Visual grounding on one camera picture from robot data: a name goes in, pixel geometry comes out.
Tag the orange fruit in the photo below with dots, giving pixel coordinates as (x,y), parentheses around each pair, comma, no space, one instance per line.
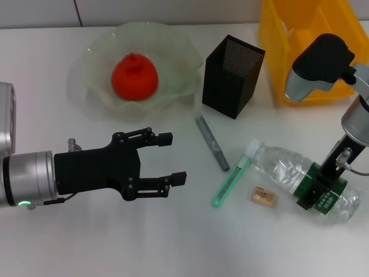
(134,78)

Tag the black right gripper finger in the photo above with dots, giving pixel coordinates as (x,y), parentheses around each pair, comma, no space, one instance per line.
(310,200)

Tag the black mesh pen holder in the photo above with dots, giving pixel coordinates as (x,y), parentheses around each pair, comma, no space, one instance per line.
(227,83)

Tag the clear water bottle green label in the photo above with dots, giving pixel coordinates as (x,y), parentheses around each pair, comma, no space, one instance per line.
(282,168)

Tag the beige eraser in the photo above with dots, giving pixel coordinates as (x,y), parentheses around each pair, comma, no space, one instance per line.
(262,196)

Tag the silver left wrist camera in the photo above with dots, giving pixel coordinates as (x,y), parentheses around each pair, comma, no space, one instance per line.
(7,121)

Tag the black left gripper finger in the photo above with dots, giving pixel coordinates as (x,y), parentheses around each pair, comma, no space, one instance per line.
(165,139)
(178,179)

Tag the yellow plastic storage bin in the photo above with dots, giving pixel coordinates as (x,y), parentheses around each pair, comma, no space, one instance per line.
(274,72)

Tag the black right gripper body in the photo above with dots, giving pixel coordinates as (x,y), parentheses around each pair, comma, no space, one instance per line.
(331,164)

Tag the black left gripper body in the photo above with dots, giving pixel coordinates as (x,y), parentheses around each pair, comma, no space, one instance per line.
(92,170)

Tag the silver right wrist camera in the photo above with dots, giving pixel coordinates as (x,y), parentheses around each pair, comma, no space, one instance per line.
(323,63)

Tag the clear glass fruit plate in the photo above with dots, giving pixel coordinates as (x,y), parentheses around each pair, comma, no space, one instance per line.
(178,63)

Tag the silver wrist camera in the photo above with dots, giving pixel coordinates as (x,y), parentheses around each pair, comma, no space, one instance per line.
(7,121)
(323,63)

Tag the green utility knife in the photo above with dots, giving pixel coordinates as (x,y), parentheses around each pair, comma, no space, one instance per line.
(227,184)

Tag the grey pen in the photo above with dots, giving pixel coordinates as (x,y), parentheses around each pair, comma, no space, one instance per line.
(210,141)

